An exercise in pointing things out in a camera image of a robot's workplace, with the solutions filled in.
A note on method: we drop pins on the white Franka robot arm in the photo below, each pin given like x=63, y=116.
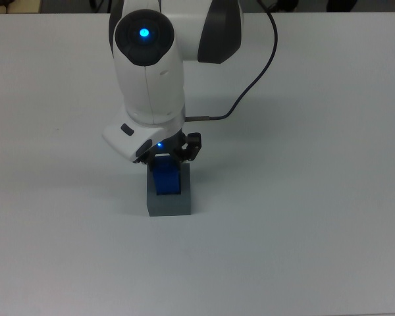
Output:
x=148, y=75

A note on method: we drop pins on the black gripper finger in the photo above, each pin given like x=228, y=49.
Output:
x=192, y=146
x=148, y=162

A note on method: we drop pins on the blue block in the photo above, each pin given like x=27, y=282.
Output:
x=167, y=179

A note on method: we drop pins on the grey hollow cuboid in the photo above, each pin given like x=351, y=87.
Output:
x=169, y=205

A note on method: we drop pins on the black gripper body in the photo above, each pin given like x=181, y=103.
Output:
x=172, y=145

